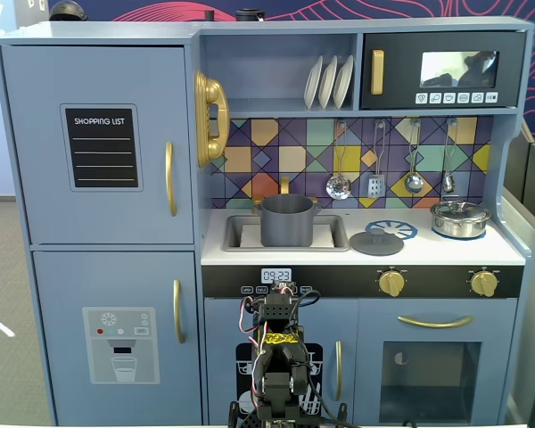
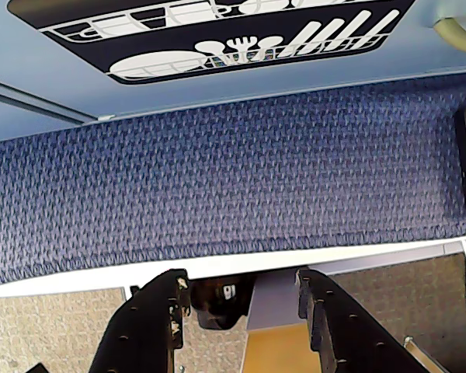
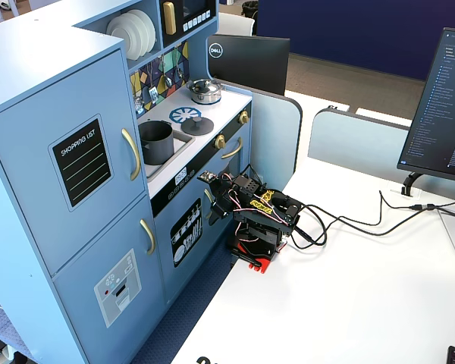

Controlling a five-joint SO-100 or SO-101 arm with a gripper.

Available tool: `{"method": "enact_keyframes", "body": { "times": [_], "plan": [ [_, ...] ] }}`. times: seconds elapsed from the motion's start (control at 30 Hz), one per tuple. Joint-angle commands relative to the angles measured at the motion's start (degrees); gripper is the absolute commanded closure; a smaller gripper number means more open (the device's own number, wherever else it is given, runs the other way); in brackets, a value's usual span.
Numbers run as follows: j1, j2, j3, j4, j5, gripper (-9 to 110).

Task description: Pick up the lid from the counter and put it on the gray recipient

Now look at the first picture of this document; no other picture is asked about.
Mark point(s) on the gray round pot lid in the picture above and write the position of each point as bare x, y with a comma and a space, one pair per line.
376, 243

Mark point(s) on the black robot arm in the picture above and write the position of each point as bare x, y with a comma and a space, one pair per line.
278, 352

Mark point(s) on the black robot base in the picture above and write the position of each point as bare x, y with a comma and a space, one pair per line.
252, 419

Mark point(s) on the steel pot with lid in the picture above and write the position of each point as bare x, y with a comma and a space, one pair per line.
460, 220

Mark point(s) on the gray plastic pot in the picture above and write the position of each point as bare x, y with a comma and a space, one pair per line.
286, 223

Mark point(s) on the gold toy faucet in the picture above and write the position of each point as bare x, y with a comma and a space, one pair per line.
285, 185

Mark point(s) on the gray toy sink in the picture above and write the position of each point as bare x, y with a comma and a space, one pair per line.
339, 232

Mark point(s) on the metal skimmer spoon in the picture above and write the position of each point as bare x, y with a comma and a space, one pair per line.
338, 187

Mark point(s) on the gold toy telephone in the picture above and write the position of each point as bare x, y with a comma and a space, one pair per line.
210, 120

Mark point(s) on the metal slotted spatula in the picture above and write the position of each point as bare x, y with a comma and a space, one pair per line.
376, 186

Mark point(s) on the blue dishwasher door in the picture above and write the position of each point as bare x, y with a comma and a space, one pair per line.
220, 321

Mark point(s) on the white plate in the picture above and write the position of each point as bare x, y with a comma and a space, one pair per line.
312, 84
327, 84
343, 82

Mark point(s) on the gold stove knob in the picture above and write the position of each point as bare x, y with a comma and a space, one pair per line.
484, 283
392, 283

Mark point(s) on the metal ladle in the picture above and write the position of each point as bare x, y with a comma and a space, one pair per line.
414, 183

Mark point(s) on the blue toy kitchen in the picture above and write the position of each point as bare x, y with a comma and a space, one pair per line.
116, 276

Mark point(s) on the blue oven door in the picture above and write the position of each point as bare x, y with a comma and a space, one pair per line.
370, 356

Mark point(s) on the black shopping list board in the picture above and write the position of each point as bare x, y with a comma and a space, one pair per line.
101, 149

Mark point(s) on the small metal whisk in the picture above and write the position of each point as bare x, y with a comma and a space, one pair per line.
449, 182

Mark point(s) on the black microwave door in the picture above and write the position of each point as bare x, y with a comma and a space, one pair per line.
401, 67

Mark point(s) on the black round container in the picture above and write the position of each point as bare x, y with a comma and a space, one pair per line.
249, 15

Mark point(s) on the small black cylinder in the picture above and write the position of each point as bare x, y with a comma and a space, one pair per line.
209, 15

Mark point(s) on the blue freezer door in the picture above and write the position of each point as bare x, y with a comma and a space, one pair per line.
62, 285

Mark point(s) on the blue fridge door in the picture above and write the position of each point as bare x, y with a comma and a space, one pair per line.
40, 178

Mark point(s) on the black helmet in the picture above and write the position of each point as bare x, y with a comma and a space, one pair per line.
68, 11

